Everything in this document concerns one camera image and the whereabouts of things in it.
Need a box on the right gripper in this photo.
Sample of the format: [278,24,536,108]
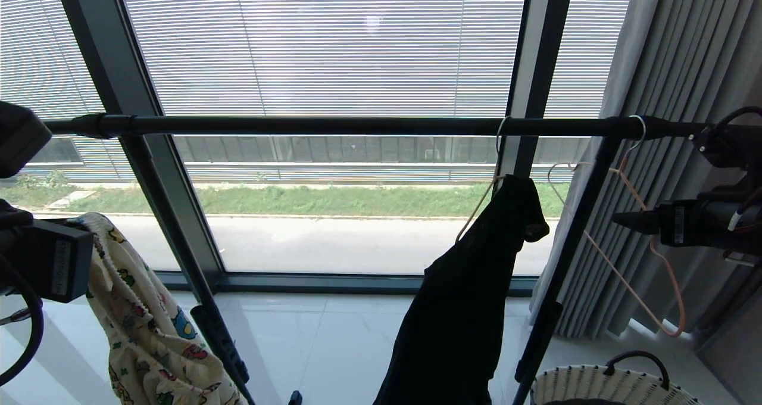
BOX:
[658,189,762,257]

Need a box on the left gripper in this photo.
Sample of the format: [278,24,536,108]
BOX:
[0,200,95,303]

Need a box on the pink clothes hanger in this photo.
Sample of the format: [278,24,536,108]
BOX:
[455,116,513,245]
[546,115,686,338]

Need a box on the cream printed garment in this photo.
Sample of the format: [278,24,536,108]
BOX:
[70,213,245,405]

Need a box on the black garment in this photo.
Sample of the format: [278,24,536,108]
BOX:
[374,175,550,405]

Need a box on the white laundry basket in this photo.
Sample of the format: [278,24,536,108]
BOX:
[530,350,703,405]

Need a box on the black clothes rack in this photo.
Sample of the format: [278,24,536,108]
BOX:
[45,113,715,405]

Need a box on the grey curtain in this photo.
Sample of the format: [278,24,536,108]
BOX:
[530,0,762,340]

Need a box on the window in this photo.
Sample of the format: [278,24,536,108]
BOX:
[0,0,638,295]

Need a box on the black cable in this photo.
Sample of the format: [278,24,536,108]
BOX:
[0,262,46,388]

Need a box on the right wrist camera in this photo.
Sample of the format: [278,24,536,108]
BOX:
[691,105,762,170]

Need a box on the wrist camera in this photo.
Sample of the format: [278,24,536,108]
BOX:
[0,100,53,179]
[691,105,762,170]

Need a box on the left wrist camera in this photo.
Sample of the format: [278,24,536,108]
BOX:
[0,100,53,179]

